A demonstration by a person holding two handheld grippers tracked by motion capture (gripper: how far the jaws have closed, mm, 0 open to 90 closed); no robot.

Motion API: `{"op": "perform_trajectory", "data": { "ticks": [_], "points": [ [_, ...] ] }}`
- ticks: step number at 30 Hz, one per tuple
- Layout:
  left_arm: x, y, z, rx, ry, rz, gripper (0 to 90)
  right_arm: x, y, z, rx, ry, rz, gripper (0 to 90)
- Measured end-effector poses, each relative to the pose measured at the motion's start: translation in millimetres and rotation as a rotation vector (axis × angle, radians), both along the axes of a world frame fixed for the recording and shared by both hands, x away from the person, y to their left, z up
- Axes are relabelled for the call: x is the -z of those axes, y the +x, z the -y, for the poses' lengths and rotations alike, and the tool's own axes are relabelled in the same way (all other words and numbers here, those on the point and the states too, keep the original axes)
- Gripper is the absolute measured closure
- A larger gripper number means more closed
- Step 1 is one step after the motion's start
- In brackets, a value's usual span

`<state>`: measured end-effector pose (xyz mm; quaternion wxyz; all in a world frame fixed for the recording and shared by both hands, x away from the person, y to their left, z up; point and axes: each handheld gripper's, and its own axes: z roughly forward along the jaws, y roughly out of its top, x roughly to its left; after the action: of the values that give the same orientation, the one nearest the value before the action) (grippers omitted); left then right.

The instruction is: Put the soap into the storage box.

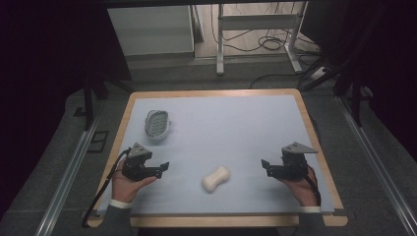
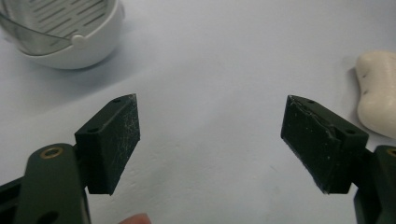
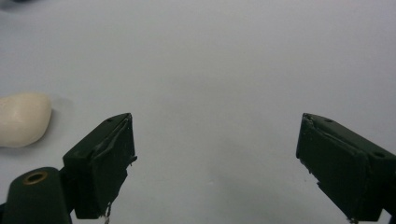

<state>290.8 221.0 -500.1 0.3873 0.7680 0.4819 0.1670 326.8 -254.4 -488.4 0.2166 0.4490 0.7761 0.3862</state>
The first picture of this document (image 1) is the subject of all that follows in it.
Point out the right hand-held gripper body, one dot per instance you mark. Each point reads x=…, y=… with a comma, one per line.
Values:
x=293, y=165

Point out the grey soap dish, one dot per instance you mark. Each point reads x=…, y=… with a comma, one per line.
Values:
x=157, y=124

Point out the white power strip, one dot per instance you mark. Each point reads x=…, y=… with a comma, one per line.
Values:
x=318, y=73

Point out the person's right hand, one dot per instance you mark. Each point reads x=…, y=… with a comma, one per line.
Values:
x=305, y=191

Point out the white desk frame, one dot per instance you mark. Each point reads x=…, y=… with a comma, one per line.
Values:
x=259, y=21

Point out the white cabinet panel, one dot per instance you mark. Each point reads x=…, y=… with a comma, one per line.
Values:
x=150, y=31

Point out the black metal stand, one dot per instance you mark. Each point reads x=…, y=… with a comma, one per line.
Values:
x=88, y=101
x=355, y=98

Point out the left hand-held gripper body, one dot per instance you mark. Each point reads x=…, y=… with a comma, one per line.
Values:
x=137, y=167

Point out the wooden table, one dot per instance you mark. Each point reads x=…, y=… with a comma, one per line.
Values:
x=213, y=92

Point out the light blue table mat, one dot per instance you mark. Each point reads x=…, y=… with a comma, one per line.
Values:
x=223, y=131

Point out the metal floor rail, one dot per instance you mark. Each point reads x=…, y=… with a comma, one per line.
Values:
x=380, y=167
x=67, y=178

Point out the person's left hand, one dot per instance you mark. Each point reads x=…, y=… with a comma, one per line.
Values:
x=124, y=188

